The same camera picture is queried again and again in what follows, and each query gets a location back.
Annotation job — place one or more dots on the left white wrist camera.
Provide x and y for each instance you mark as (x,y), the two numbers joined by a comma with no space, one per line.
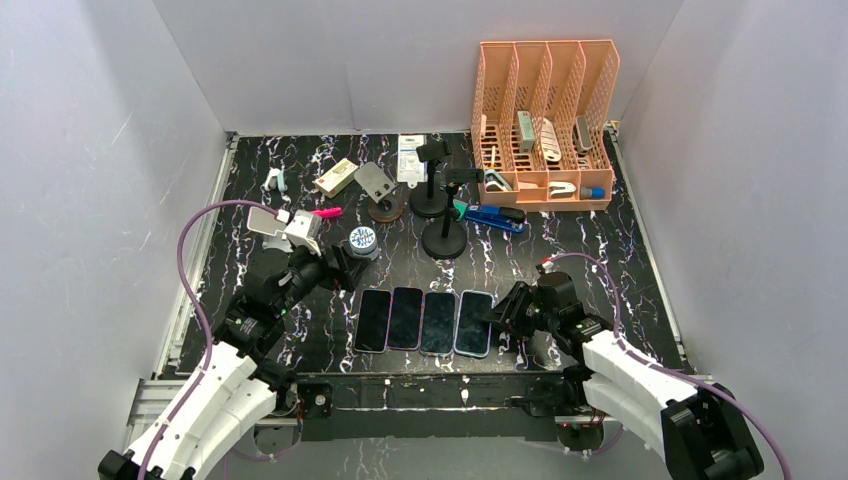
(301,230)

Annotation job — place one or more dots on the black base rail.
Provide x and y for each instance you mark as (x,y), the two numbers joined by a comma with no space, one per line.
(536,406)

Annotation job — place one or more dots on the white item in organizer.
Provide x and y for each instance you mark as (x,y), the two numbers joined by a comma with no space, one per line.
(549,143)

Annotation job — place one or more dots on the green small box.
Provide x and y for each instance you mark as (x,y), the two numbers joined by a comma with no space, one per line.
(459,210)

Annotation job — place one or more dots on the blue capped tube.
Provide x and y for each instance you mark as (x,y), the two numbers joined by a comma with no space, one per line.
(592,193)

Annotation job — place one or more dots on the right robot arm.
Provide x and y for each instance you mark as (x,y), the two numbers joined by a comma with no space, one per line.
(696,430)

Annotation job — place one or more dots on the purple smartphone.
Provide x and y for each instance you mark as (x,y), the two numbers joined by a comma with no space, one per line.
(373,322)

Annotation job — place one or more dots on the dark item in organizer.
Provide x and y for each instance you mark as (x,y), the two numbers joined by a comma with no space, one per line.
(582,137)

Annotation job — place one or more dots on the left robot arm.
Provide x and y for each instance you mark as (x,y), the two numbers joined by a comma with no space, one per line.
(236,384)

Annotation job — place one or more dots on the blue stapler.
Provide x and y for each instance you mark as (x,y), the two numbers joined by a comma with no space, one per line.
(503,218)

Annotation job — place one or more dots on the grey item in organizer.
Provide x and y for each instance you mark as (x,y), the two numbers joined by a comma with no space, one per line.
(526,131)

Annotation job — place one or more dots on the black phone stand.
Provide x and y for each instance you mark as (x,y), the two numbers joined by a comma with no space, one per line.
(427,200)
(441,241)

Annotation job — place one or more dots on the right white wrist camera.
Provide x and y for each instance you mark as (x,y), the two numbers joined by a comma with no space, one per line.
(545,267)

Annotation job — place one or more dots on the white cardboard box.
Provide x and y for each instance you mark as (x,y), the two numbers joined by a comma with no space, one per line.
(336,178)

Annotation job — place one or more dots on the orange file organizer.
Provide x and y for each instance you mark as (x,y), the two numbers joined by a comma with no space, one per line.
(558,80)

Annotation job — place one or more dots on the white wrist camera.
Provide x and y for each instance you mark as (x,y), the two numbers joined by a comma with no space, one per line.
(301,230)
(545,267)

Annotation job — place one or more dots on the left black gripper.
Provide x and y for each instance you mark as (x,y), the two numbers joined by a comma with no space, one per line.
(349,270)

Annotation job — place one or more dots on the light blue smartphone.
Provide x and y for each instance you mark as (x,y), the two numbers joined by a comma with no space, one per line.
(473,333)

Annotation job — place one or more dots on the black smartphone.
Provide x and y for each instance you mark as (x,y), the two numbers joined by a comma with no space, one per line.
(405,319)

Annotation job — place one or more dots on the white phone stand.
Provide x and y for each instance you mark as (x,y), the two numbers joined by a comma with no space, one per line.
(271,228)

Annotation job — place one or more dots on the white teal clip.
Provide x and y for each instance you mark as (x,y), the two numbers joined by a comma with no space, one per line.
(275,186)

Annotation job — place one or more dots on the white blister pack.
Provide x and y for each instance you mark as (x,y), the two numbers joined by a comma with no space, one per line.
(410,170)

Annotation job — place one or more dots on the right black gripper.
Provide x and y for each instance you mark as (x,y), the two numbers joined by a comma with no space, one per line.
(511,322)

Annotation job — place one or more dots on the pink marker pen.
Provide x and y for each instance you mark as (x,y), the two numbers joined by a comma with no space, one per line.
(328,213)

